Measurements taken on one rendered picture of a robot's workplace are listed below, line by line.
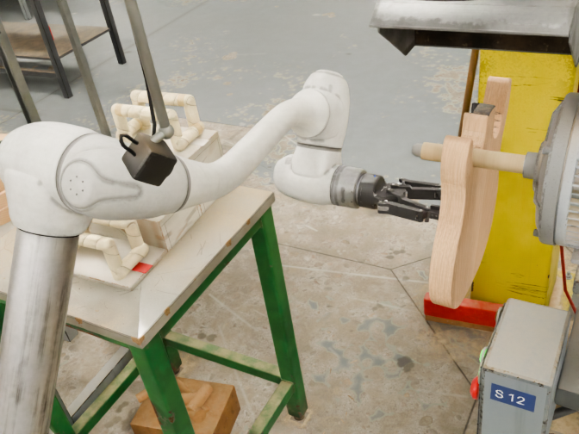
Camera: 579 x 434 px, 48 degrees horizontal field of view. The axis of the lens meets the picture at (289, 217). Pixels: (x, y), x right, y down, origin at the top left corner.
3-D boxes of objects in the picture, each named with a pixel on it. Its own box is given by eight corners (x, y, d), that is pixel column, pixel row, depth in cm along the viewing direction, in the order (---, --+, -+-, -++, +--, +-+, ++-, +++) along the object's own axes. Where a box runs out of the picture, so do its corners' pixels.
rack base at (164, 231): (203, 213, 169) (196, 184, 164) (169, 252, 157) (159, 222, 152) (121, 200, 180) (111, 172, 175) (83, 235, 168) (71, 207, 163)
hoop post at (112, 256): (129, 273, 151) (117, 241, 145) (121, 282, 148) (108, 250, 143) (118, 270, 152) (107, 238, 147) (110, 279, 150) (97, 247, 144)
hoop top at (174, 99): (198, 103, 165) (196, 92, 163) (191, 109, 163) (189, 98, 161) (136, 98, 174) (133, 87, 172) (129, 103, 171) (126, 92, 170)
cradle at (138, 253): (152, 251, 156) (149, 240, 154) (125, 282, 148) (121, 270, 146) (141, 249, 157) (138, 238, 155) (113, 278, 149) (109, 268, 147)
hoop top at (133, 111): (181, 119, 159) (178, 107, 158) (174, 125, 157) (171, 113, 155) (117, 112, 168) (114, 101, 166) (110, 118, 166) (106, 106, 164)
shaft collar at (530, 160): (535, 163, 106) (533, 184, 109) (541, 147, 109) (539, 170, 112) (523, 161, 107) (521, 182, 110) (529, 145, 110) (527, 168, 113)
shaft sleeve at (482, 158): (523, 162, 108) (522, 177, 110) (527, 151, 110) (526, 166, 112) (420, 148, 116) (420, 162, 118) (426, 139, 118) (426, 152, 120)
